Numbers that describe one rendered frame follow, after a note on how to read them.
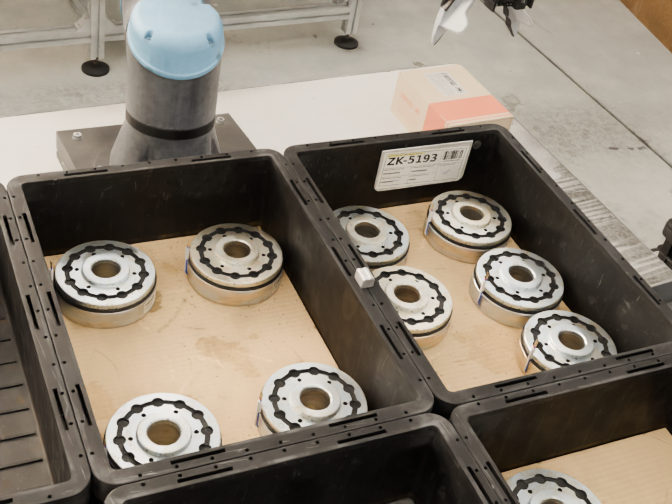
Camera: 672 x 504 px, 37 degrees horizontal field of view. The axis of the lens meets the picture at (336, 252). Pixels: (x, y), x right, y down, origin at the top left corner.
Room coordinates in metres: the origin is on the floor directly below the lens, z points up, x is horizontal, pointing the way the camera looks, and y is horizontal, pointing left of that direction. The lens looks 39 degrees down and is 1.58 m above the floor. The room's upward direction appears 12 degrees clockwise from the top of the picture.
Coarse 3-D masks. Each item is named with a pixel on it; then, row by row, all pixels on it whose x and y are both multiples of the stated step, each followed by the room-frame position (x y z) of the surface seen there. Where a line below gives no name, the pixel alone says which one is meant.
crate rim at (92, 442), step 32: (160, 160) 0.88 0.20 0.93; (192, 160) 0.89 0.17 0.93; (224, 160) 0.90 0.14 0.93; (256, 160) 0.92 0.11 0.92; (32, 224) 0.73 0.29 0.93; (320, 224) 0.83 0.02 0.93; (32, 256) 0.69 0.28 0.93; (352, 288) 0.74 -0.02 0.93; (384, 320) 0.70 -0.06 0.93; (64, 352) 0.58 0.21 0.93; (416, 384) 0.63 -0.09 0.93; (352, 416) 0.58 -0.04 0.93; (384, 416) 0.59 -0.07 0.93; (96, 448) 0.49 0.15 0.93; (224, 448) 0.52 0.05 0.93; (256, 448) 0.52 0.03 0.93; (96, 480) 0.46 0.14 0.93; (128, 480) 0.47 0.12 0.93
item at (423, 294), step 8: (400, 280) 0.84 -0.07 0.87; (408, 280) 0.84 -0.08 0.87; (392, 288) 0.82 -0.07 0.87; (408, 288) 0.84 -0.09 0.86; (416, 288) 0.83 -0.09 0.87; (424, 288) 0.83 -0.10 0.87; (392, 296) 0.81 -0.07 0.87; (424, 296) 0.82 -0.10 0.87; (400, 304) 0.80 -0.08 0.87; (408, 304) 0.80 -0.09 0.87; (416, 304) 0.81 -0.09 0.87; (424, 304) 0.81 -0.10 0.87
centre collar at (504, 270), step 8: (504, 264) 0.90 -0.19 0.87; (512, 264) 0.91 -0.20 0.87; (520, 264) 0.91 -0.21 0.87; (528, 264) 0.91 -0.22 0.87; (504, 272) 0.89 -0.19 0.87; (528, 272) 0.91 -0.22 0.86; (536, 272) 0.90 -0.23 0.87; (504, 280) 0.88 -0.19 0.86; (512, 280) 0.88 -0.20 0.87; (536, 280) 0.89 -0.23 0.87; (520, 288) 0.87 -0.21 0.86; (528, 288) 0.87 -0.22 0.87; (536, 288) 0.88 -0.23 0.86
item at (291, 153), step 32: (448, 128) 1.06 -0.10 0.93; (480, 128) 1.08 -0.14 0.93; (288, 160) 0.93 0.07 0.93; (320, 192) 0.88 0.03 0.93; (352, 256) 0.79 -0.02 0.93; (608, 256) 0.88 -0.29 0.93; (640, 288) 0.83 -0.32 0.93; (416, 352) 0.67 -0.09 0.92; (640, 352) 0.74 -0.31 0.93; (512, 384) 0.66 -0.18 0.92; (544, 384) 0.66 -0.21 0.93; (448, 416) 0.62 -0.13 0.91
